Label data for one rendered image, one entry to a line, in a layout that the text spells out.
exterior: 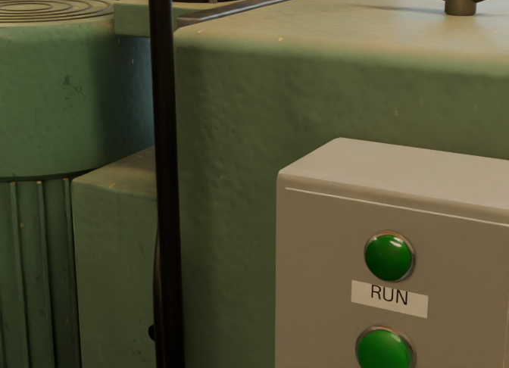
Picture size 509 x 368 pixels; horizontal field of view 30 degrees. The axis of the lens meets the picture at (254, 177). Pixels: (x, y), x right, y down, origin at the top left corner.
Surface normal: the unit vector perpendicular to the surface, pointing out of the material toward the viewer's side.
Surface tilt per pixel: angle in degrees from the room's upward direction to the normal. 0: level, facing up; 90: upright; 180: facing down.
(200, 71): 90
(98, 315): 90
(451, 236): 90
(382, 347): 87
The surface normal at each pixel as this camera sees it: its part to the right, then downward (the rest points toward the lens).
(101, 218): -0.48, 0.27
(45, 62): 0.35, 0.29
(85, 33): 0.51, -0.22
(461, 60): -0.33, -0.48
